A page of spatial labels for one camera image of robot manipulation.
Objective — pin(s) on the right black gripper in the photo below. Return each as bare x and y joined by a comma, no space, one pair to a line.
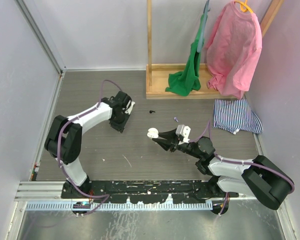
167,143

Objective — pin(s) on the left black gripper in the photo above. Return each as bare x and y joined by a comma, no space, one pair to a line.
119,127

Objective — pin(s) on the white earbud charging case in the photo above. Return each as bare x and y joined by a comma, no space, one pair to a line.
152,133

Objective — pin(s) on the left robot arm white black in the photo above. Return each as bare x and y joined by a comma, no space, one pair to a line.
64,139

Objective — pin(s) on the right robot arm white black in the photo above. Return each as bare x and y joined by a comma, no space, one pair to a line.
258,177

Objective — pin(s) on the wooden clothes rack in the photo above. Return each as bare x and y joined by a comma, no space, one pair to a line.
157,74

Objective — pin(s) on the green cloth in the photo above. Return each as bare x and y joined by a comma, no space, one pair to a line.
187,80

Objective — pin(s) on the blue white striped cloth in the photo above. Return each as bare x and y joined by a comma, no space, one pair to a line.
234,116

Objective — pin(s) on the pink t-shirt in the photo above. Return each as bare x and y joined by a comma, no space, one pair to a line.
233,51

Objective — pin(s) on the blue clothes hanger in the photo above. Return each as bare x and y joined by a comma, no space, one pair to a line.
203,26

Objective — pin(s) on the orange clothes hanger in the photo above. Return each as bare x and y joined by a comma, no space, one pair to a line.
244,6

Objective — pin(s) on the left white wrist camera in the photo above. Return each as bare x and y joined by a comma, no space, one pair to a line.
129,107

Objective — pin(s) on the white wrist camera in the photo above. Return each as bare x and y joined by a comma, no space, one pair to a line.
182,132
129,107

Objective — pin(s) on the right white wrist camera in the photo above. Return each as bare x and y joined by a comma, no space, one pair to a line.
182,132

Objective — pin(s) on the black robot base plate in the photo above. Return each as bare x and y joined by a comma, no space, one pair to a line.
156,191

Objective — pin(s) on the slotted grey cable duct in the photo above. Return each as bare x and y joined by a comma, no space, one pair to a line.
128,206

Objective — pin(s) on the aluminium corner frame profile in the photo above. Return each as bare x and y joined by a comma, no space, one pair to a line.
33,17

